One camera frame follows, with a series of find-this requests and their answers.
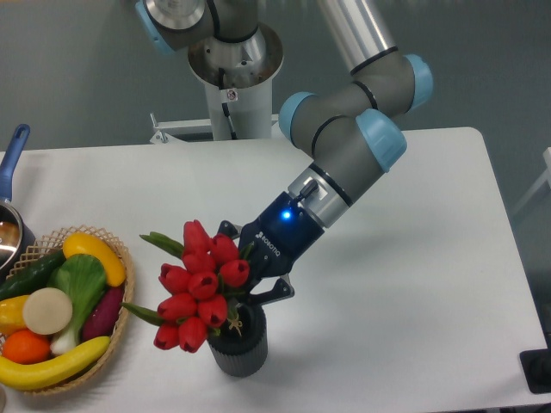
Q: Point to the woven wicker basket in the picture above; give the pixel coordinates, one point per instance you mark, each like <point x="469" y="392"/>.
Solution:
<point x="51" y="243"/>

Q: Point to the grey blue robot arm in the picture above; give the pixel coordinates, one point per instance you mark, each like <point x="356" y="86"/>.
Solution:
<point x="350" y="135"/>

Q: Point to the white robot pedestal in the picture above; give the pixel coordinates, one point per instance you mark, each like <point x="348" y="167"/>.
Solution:
<point x="237" y="79"/>

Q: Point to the black device at table edge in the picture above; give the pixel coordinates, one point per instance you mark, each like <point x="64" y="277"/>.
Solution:
<point x="536" y="369"/>

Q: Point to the blue handled saucepan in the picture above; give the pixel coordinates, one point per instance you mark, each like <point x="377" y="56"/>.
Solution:
<point x="15" y="235"/>

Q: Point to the yellow banana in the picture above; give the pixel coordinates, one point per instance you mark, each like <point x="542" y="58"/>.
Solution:
<point x="47" y="373"/>

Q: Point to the orange fruit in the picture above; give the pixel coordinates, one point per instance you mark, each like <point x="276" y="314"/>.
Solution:
<point x="26" y="347"/>

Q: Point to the red tulip bouquet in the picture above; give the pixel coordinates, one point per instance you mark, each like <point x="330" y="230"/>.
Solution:
<point x="204" y="290"/>

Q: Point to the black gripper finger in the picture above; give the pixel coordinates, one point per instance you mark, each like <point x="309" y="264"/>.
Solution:
<point x="229" y="229"/>
<point x="281" y="290"/>

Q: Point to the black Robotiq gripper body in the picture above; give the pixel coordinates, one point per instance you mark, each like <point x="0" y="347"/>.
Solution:
<point x="278" y="237"/>

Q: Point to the beige round disc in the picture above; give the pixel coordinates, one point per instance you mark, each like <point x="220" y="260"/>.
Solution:
<point x="47" y="311"/>

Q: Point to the purple sweet potato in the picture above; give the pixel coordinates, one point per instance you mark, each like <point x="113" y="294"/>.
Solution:
<point x="101" y="322"/>

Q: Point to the green bok choy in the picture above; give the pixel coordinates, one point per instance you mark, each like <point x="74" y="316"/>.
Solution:
<point x="83" y="279"/>

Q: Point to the green cucumber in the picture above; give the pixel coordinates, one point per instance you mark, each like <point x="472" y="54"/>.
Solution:
<point x="33" y="277"/>

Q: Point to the yellow bell pepper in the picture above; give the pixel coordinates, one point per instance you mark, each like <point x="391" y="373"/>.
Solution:
<point x="11" y="315"/>

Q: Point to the dark grey ribbed vase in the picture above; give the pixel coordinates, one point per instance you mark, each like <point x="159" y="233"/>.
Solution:
<point x="242" y="351"/>

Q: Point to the white furniture leg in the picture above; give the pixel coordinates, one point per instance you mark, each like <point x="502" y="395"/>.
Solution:
<point x="536" y="192"/>

